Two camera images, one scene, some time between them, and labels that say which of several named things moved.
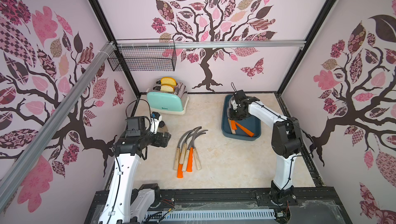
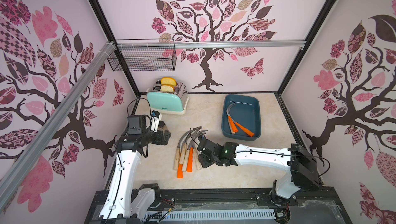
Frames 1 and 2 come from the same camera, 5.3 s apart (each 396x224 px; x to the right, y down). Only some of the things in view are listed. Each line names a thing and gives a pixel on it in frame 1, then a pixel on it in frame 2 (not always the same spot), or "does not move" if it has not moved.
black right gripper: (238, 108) → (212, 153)
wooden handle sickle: (196, 158) does not move
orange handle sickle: (233, 125) does not move
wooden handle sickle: (233, 131) does not move
